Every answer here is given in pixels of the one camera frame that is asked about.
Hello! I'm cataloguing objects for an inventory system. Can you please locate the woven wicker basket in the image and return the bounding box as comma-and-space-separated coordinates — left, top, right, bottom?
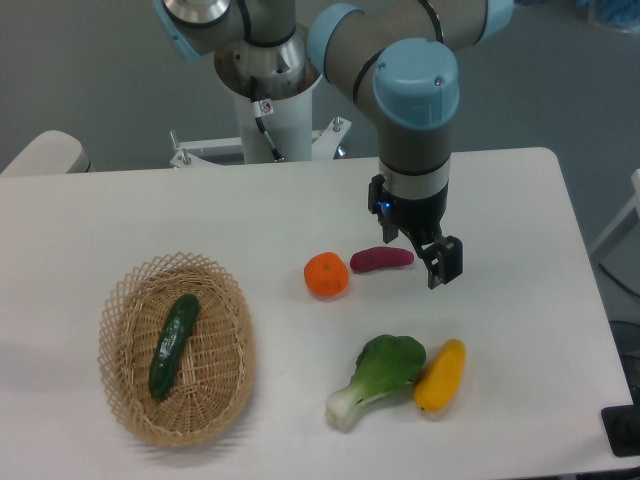
98, 252, 256, 447

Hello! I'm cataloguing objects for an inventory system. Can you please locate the yellow mango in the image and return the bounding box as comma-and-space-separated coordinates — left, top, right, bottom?
413, 339, 466, 413

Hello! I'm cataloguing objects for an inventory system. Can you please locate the white chair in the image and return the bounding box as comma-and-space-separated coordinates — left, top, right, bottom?
1, 130, 93, 178

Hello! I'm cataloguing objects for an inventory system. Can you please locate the green bok choy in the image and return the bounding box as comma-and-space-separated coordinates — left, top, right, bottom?
325, 334, 427, 431

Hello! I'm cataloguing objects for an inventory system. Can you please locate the green cucumber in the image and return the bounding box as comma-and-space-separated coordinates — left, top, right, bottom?
148, 293, 200, 401

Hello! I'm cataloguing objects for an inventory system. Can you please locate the white furniture at right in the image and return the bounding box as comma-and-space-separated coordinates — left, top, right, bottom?
588, 170, 639, 262

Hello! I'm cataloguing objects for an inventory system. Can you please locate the black device at table edge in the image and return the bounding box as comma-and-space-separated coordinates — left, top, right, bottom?
601, 405, 640, 458

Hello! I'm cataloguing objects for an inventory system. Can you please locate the orange toy fruit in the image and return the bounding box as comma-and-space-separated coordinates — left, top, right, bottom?
303, 252, 349, 298

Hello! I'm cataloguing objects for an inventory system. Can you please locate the purple sweet potato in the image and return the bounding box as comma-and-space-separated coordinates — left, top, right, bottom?
349, 246, 414, 273

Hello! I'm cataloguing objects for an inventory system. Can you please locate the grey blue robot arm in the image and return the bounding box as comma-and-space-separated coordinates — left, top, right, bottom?
154, 1, 514, 287

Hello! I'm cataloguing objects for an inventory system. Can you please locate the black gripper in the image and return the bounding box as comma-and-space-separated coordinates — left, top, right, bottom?
368, 174, 463, 289

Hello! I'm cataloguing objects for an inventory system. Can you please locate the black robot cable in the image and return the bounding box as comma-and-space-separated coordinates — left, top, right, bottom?
249, 75, 286, 162

